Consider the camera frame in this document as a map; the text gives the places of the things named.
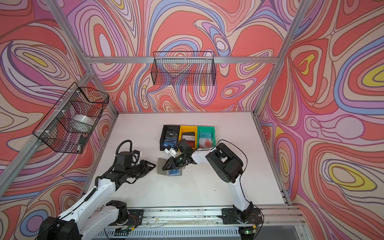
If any green plastic bin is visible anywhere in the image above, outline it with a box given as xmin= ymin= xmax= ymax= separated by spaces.
xmin=197 ymin=126 xmax=216 ymax=149

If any pink round-print card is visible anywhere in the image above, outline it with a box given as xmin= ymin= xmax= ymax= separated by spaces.
xmin=199 ymin=134 xmax=213 ymax=149

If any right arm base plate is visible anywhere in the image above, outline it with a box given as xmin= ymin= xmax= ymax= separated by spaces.
xmin=218 ymin=207 xmax=263 ymax=226

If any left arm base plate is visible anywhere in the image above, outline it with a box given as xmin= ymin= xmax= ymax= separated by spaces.
xmin=108 ymin=209 xmax=144 ymax=228

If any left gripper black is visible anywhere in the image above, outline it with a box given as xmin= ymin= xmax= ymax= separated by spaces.
xmin=124 ymin=159 xmax=156 ymax=179

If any black wire basket left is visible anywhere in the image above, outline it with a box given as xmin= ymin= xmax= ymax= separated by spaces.
xmin=33 ymin=83 xmax=109 ymax=154

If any aluminium front rail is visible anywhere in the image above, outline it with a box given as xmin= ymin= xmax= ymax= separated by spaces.
xmin=59 ymin=205 xmax=307 ymax=239

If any grey card holder wallet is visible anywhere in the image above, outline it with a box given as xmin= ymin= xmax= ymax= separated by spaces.
xmin=157 ymin=158 xmax=182 ymax=177

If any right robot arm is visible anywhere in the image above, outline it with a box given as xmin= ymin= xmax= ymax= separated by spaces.
xmin=162 ymin=139 xmax=254 ymax=223

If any yellow plastic bin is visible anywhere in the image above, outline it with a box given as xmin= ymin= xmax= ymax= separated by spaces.
xmin=179 ymin=126 xmax=198 ymax=150

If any black wire basket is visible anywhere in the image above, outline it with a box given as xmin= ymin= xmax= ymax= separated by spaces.
xmin=33 ymin=83 xmax=109 ymax=154
xmin=151 ymin=51 xmax=217 ymax=86

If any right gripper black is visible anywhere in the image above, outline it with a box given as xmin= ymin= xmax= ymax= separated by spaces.
xmin=162 ymin=152 xmax=187 ymax=171

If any blue credit card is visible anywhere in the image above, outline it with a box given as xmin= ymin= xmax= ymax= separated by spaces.
xmin=168 ymin=169 xmax=181 ymax=176

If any black plastic bin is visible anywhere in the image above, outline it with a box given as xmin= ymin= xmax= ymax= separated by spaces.
xmin=160 ymin=125 xmax=181 ymax=151

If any black wire basket back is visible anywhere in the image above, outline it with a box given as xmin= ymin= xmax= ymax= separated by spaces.
xmin=151 ymin=51 xmax=217 ymax=86

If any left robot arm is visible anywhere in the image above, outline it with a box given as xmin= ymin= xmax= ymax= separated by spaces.
xmin=36 ymin=140 xmax=156 ymax=240

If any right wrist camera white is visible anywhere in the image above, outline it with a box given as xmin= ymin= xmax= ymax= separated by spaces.
xmin=164 ymin=146 xmax=177 ymax=158

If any white tape roll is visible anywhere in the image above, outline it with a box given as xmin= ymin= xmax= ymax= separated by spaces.
xmin=70 ymin=115 xmax=95 ymax=133

